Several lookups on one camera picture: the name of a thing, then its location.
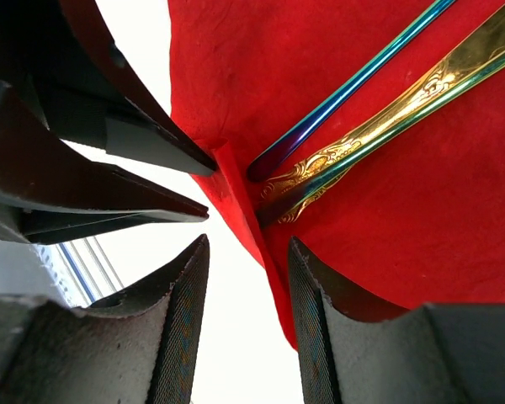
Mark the red paper napkin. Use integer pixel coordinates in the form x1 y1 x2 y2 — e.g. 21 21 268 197
168 1 505 343

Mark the iridescent rainbow fork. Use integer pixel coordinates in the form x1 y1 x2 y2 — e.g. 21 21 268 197
257 45 505 227

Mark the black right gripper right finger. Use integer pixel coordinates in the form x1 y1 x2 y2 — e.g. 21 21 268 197
288 238 505 403

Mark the iridescent rainbow spoon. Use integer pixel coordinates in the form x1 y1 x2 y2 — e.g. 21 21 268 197
246 0 454 183

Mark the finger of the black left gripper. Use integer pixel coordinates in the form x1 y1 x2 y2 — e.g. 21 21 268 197
0 1 217 176
0 80 209 244

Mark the aluminium front rail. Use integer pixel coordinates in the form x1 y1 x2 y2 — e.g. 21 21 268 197
34 237 125 307

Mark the gold knife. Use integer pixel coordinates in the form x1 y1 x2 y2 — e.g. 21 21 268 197
256 3 505 227

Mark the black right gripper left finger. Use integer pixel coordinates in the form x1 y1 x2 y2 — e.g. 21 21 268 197
0 235 210 403

